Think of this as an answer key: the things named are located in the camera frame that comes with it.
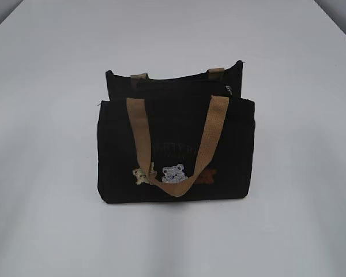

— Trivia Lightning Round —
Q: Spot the black canvas tote bag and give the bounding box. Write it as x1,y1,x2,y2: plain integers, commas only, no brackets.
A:
97,61,255,204

